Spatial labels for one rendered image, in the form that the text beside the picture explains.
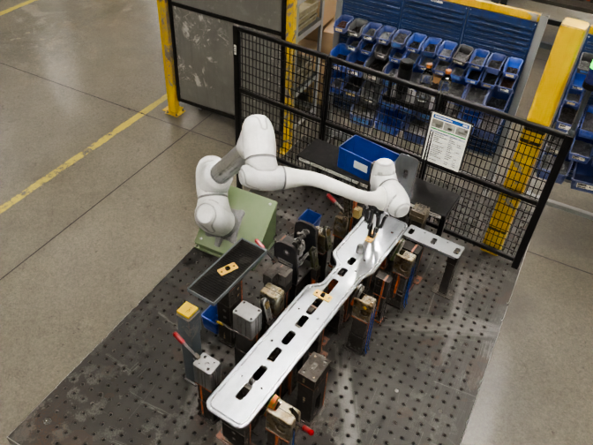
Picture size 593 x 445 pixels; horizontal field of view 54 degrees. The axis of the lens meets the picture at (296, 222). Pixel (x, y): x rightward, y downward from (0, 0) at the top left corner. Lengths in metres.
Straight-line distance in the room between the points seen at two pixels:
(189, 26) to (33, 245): 2.15
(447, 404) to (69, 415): 1.60
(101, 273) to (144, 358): 1.48
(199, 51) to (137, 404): 3.31
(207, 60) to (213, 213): 2.50
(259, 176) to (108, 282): 1.96
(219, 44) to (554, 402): 3.56
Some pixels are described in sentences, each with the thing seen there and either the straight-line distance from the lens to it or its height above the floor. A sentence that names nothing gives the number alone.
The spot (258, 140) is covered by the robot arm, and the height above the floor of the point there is 1.59.
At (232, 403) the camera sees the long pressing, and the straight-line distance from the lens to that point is 2.28.
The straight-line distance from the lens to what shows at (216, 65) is 5.15.
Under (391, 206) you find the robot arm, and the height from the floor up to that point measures 1.38.
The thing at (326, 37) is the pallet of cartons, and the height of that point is 0.69.
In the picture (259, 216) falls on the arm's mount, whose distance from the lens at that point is 3.09.
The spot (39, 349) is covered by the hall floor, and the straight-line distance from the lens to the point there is 3.87.
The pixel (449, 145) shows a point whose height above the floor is 1.29.
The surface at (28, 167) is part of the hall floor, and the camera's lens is 5.28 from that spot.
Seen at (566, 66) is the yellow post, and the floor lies 1.83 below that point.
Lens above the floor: 2.95
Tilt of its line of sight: 42 degrees down
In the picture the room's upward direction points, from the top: 4 degrees clockwise
